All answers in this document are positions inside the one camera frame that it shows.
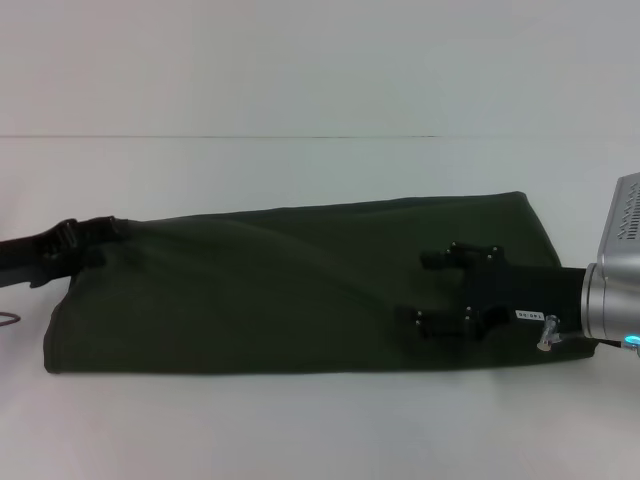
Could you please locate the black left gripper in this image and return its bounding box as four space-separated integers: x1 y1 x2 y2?
0 215 122 292

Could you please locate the dark green t-shirt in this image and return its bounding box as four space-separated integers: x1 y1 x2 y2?
43 189 597 377

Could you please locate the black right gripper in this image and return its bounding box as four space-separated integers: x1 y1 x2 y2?
394 241 590 345

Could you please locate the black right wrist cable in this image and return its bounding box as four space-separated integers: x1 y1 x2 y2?
559 333 627 350

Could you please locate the silver right wrist cable plug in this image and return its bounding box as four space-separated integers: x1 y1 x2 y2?
534 314 562 352

